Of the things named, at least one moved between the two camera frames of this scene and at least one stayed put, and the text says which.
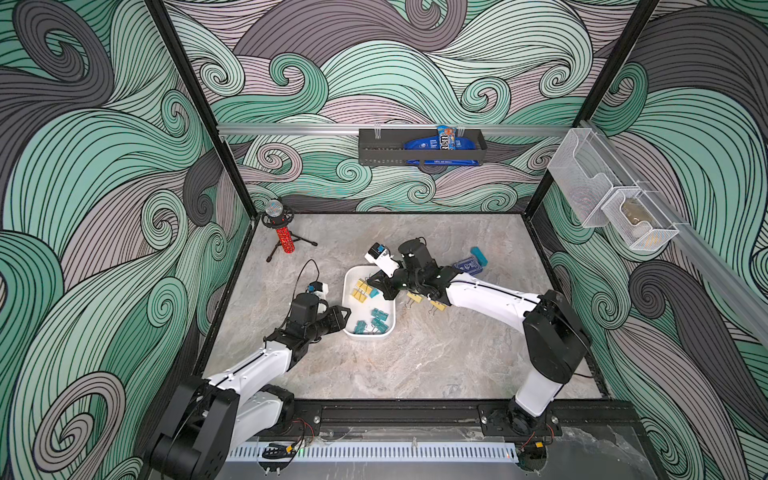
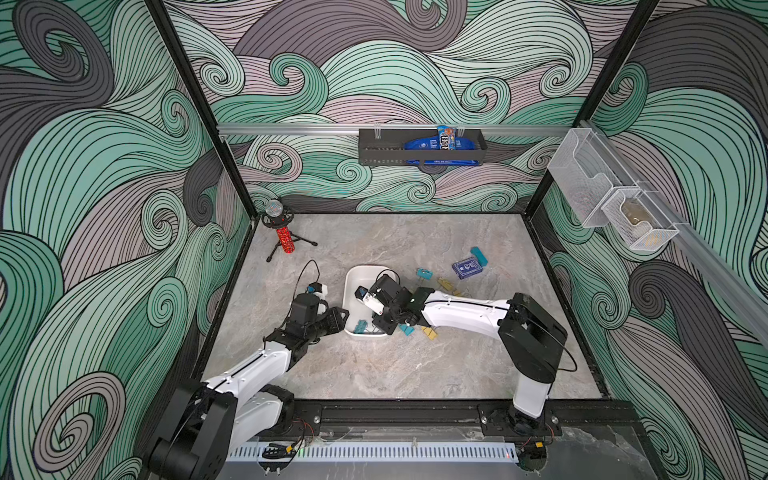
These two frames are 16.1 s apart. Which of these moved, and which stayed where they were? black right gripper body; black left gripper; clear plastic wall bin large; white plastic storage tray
Moved: black right gripper body
Stayed: black left gripper; clear plastic wall bin large; white plastic storage tray
